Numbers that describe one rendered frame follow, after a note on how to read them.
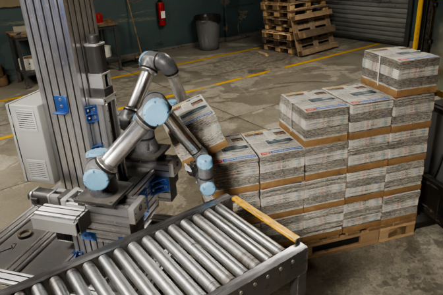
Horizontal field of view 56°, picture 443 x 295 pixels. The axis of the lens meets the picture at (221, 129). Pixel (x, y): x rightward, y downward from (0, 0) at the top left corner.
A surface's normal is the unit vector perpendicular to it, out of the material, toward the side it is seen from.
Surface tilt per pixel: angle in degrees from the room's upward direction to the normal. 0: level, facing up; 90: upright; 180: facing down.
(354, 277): 0
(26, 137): 90
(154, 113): 85
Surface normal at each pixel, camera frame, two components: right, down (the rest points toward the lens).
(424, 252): -0.05, -0.92
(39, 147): -0.29, 0.38
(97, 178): 0.11, 0.46
